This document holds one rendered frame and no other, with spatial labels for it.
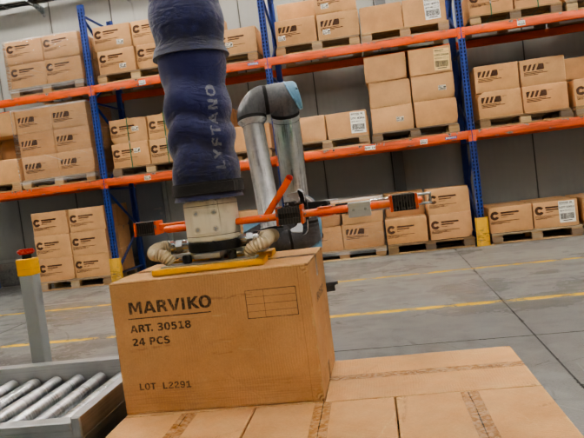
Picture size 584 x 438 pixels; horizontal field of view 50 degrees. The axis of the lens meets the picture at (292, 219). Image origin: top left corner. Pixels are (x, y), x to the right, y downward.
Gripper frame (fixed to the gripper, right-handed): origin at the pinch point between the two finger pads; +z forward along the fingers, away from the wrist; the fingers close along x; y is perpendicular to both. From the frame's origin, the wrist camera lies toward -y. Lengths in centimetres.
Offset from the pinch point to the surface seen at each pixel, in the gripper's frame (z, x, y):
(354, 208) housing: 16.6, 0.4, -17.1
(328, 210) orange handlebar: 16.5, 0.5, -9.1
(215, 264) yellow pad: 27.9, -10.7, 25.1
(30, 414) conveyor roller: 21, -53, 94
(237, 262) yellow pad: 27.9, -10.6, 18.6
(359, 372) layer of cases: 11, -53, -12
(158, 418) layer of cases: 36, -52, 46
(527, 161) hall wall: -811, -11, -290
